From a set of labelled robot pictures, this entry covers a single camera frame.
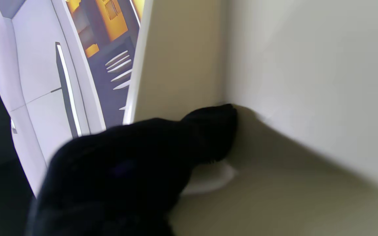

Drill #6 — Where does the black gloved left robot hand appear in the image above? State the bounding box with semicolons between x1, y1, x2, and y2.
25;104;239;236

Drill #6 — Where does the beige rectangular tray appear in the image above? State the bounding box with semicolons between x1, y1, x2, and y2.
123;0;378;236

